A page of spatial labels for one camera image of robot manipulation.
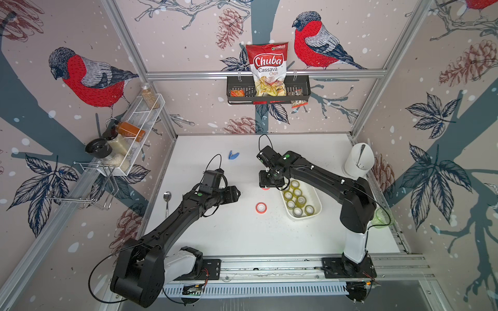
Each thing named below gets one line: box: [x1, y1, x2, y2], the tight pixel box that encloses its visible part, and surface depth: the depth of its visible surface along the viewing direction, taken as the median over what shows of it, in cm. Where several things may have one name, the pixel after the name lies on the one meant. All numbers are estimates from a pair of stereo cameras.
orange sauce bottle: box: [118, 121, 146, 143], surface depth 74 cm
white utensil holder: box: [344, 142, 375, 179], surface depth 97 cm
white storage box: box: [279, 177, 323, 220], surface depth 92 cm
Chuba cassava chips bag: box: [245, 42, 289, 97], surface depth 85 cm
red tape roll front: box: [254, 201, 268, 215], surface depth 92 cm
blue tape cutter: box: [228, 150, 240, 161], surface depth 112 cm
